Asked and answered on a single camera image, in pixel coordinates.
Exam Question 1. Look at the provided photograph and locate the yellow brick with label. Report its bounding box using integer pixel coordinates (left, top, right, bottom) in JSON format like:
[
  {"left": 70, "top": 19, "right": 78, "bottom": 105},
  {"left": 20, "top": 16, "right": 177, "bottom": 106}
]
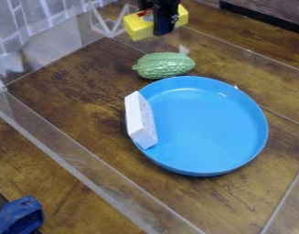
[{"left": 122, "top": 5, "right": 189, "bottom": 41}]

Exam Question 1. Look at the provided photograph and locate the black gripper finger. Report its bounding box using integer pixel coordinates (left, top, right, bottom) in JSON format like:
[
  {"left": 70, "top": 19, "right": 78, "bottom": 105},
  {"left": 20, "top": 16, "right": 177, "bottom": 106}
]
[
  {"left": 152, "top": 0, "right": 180, "bottom": 36},
  {"left": 137, "top": 0, "right": 152, "bottom": 10}
]

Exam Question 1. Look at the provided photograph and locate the black baseboard strip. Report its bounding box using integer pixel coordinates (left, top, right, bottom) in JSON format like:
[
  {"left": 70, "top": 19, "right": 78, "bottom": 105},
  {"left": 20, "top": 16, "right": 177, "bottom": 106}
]
[{"left": 219, "top": 0, "right": 299, "bottom": 34}]

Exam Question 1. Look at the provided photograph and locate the green bitter gourd toy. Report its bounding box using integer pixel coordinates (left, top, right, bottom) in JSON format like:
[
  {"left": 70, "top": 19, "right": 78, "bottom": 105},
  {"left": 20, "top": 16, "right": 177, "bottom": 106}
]
[{"left": 132, "top": 52, "right": 195, "bottom": 80}]

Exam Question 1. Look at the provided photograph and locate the round blue tray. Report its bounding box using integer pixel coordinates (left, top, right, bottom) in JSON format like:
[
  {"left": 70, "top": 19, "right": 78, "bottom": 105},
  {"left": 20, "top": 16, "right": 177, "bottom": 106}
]
[{"left": 138, "top": 76, "right": 268, "bottom": 176}]

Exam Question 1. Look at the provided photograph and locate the clear acrylic enclosure wall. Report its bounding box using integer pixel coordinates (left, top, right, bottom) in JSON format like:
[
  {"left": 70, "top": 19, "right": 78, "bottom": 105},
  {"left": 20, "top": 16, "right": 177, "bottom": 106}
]
[{"left": 0, "top": 0, "right": 299, "bottom": 234}]

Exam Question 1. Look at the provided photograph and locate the white foam block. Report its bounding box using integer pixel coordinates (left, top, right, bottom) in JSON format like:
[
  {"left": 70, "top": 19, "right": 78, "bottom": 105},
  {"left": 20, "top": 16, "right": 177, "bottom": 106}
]
[{"left": 124, "top": 91, "right": 157, "bottom": 149}]

